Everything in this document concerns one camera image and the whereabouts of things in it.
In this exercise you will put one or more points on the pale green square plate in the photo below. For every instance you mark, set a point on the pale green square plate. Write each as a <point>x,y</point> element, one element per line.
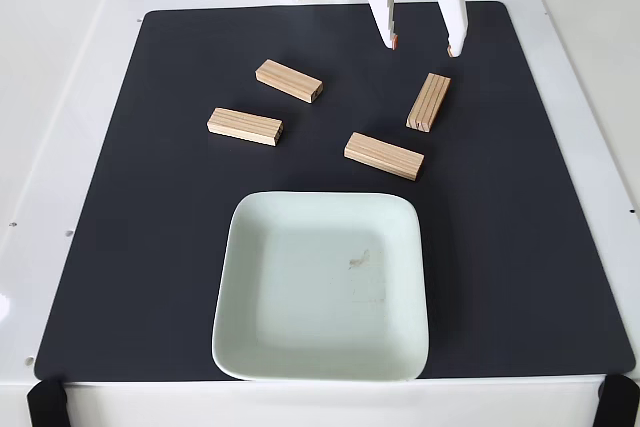
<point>320,297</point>

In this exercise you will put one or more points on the smooth wooden block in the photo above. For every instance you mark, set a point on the smooth wooden block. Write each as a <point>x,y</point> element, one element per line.
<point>289,81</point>

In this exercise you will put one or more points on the striped wooden block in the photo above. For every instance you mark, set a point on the striped wooden block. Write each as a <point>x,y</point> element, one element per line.
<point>245,126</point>
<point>384,156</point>

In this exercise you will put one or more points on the black rubber mat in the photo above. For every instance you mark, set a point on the black rubber mat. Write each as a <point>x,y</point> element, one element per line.
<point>150,247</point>

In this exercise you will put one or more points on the grooved wooden block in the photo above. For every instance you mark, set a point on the grooved wooden block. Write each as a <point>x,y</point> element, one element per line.
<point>428,102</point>

